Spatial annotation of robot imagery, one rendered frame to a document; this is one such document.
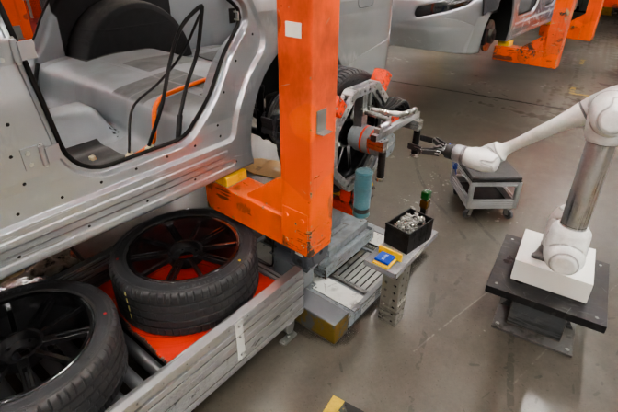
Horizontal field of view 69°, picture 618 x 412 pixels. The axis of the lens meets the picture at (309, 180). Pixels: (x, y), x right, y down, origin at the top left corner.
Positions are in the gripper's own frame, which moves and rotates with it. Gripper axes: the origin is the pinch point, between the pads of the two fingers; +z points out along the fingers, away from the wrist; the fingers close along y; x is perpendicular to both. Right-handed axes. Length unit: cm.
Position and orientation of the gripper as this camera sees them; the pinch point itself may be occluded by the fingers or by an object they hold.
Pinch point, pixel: (416, 142)
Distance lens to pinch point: 237.1
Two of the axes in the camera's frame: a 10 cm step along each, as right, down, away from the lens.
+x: 0.1, -8.8, -4.8
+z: -7.8, -3.0, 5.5
